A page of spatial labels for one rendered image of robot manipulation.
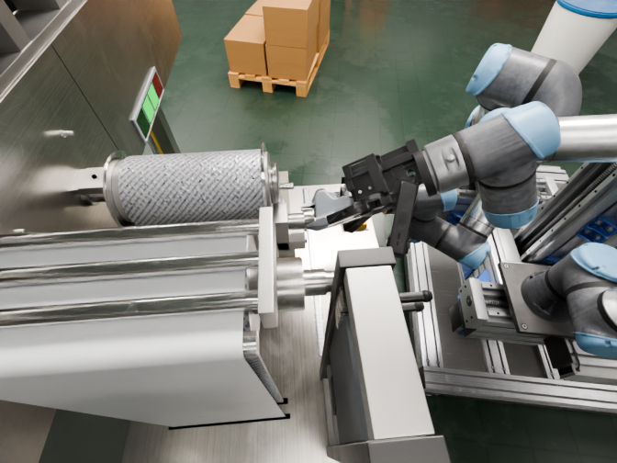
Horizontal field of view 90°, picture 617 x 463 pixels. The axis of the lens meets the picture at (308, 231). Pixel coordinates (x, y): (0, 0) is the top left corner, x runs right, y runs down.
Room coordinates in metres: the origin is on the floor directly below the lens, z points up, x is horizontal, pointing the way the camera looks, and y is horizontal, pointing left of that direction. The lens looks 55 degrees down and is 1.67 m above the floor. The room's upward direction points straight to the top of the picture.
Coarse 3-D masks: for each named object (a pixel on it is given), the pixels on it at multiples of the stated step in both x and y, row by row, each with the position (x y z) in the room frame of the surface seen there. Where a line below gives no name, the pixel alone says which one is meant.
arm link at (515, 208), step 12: (528, 180) 0.30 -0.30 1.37; (480, 192) 0.33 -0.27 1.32; (492, 192) 0.31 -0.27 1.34; (504, 192) 0.30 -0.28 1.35; (516, 192) 0.30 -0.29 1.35; (528, 192) 0.30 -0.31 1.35; (492, 204) 0.30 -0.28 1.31; (504, 204) 0.30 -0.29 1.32; (516, 204) 0.29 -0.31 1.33; (528, 204) 0.30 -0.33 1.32; (492, 216) 0.30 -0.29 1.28; (504, 216) 0.29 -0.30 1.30; (516, 216) 0.29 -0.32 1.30; (528, 216) 0.29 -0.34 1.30; (504, 228) 0.29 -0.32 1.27
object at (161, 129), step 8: (160, 112) 1.16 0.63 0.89; (160, 120) 1.14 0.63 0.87; (152, 128) 1.13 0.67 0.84; (160, 128) 1.14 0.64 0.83; (168, 128) 1.18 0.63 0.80; (160, 136) 1.13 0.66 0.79; (168, 136) 1.14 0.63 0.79; (160, 144) 1.13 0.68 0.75; (168, 144) 1.14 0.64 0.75; (176, 144) 1.19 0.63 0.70; (168, 152) 1.13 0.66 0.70; (176, 152) 1.15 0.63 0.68
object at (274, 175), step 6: (270, 168) 0.41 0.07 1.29; (276, 168) 0.41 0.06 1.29; (270, 174) 0.40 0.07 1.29; (276, 174) 0.40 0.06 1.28; (270, 180) 0.39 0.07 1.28; (276, 180) 0.39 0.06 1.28; (270, 186) 0.38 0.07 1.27; (276, 186) 0.38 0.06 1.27; (270, 192) 0.37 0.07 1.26; (276, 192) 0.37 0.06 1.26; (276, 198) 0.37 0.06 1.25
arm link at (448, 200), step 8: (424, 192) 0.48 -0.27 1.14; (448, 192) 0.48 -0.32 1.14; (416, 200) 0.47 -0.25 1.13; (424, 200) 0.47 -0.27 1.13; (432, 200) 0.47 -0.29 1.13; (440, 200) 0.47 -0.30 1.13; (448, 200) 0.47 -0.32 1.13; (416, 208) 0.46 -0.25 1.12; (424, 208) 0.46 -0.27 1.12; (432, 208) 0.46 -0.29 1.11; (440, 208) 0.46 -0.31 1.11; (448, 208) 0.46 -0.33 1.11; (416, 216) 0.47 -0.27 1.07; (424, 216) 0.46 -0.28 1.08; (432, 216) 0.46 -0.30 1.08
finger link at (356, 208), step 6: (354, 204) 0.30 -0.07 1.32; (360, 204) 0.30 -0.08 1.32; (366, 204) 0.29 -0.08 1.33; (372, 204) 0.30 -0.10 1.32; (342, 210) 0.29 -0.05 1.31; (348, 210) 0.29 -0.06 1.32; (354, 210) 0.29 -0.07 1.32; (360, 210) 0.29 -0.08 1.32; (366, 210) 0.29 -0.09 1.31; (330, 216) 0.30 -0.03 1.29; (336, 216) 0.29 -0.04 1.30; (342, 216) 0.29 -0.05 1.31; (348, 216) 0.28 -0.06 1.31; (330, 222) 0.29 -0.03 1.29
